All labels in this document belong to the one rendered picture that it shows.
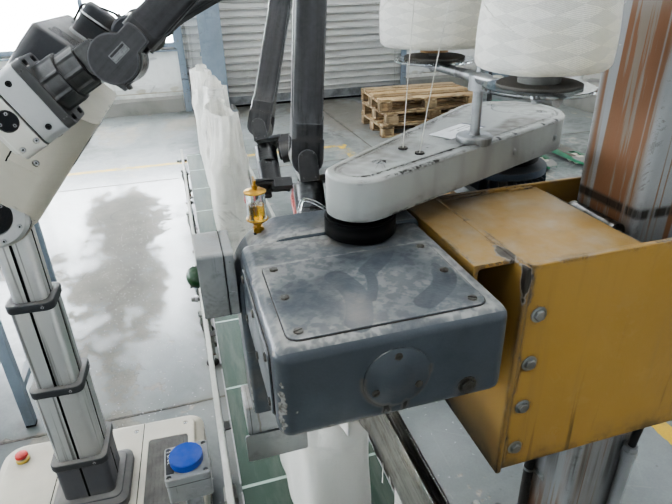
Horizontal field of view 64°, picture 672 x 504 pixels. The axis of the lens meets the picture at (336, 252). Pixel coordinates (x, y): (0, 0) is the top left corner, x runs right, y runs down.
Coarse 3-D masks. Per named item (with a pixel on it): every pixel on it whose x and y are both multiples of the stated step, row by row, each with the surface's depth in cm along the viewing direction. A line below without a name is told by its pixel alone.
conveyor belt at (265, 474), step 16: (224, 320) 221; (224, 336) 211; (240, 336) 210; (224, 352) 202; (240, 352) 201; (224, 368) 193; (240, 368) 193; (240, 384) 185; (240, 400) 178; (240, 416) 172; (240, 432) 165; (240, 448) 160; (240, 464) 154; (256, 464) 154; (272, 464) 154; (256, 480) 149; (272, 480) 149; (384, 480) 148; (256, 496) 145; (272, 496) 144; (288, 496) 144; (384, 496) 144
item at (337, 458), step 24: (312, 432) 110; (336, 432) 108; (360, 432) 111; (288, 456) 124; (312, 456) 110; (336, 456) 110; (360, 456) 112; (288, 480) 136; (312, 480) 113; (336, 480) 113; (360, 480) 114
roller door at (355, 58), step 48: (240, 0) 727; (336, 0) 764; (192, 48) 737; (240, 48) 754; (288, 48) 774; (336, 48) 793; (384, 48) 813; (240, 96) 780; (288, 96) 800; (336, 96) 819
